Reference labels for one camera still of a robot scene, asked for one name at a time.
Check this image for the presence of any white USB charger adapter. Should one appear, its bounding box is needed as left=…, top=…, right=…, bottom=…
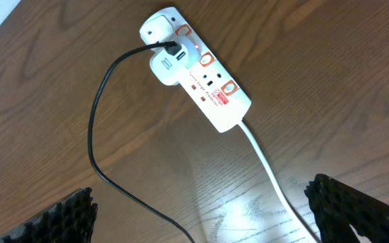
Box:
left=150, top=36, right=201, bottom=86

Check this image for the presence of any white power strip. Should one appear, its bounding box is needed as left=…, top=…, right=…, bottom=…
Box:
left=144, top=7, right=251, bottom=133

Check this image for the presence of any white plug adapter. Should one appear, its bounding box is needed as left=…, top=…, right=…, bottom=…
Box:
left=140, top=15, right=174, bottom=45

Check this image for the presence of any black charger cable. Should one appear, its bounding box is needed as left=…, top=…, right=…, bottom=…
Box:
left=86, top=40, right=196, bottom=243

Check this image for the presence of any white power strip cord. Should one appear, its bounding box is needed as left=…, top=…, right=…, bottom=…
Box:
left=237, top=120, right=322, bottom=243

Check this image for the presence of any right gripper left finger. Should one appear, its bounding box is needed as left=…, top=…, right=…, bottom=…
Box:
left=0, top=187, right=98, bottom=243

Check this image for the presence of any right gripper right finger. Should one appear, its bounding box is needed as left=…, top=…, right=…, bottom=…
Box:
left=305, top=173, right=389, bottom=243

